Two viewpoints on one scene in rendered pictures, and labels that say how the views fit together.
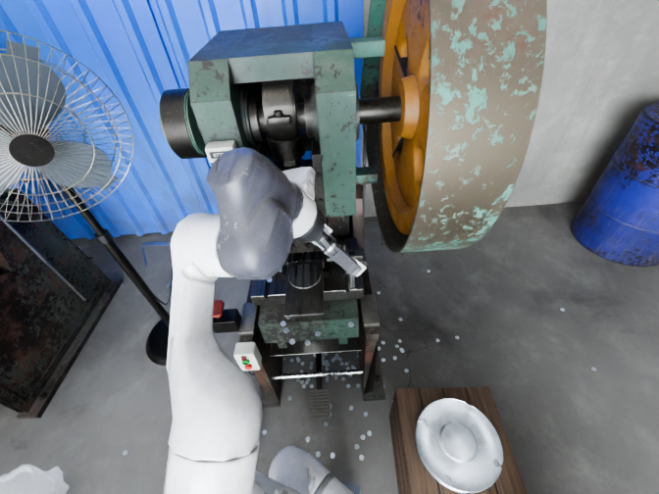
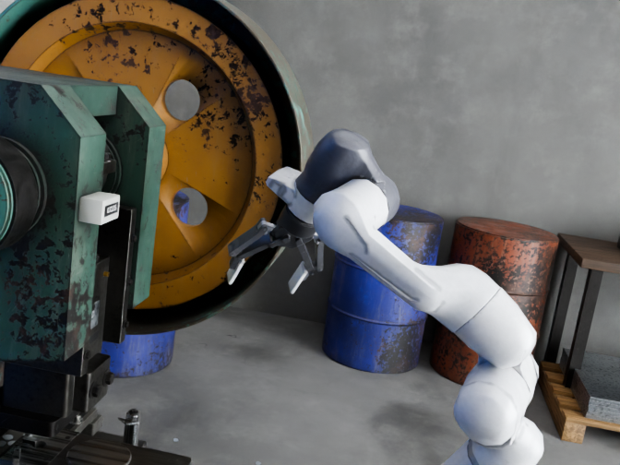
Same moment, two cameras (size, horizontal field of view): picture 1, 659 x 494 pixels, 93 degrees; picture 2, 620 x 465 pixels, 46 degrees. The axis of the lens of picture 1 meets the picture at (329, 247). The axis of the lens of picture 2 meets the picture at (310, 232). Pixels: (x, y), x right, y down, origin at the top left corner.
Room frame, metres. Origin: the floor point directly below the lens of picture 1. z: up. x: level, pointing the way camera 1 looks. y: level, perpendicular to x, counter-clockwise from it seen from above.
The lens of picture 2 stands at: (0.30, 1.37, 1.57)
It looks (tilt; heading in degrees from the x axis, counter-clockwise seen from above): 12 degrees down; 276
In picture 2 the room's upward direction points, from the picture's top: 8 degrees clockwise
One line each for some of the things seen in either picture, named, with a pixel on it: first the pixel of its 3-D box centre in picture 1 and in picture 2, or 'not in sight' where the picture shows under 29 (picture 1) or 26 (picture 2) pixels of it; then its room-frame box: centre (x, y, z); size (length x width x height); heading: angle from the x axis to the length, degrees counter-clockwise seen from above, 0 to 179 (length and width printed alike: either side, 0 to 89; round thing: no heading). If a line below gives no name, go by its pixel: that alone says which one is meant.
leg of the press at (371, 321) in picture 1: (364, 274); not in sight; (1.04, -0.17, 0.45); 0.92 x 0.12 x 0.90; 179
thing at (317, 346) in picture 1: (315, 315); not in sight; (0.91, 0.10, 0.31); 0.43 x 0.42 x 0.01; 89
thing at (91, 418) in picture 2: (346, 253); (77, 418); (0.90, -0.07, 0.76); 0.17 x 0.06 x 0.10; 89
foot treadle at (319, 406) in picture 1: (319, 357); not in sight; (0.77, 0.10, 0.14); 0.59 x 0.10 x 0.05; 179
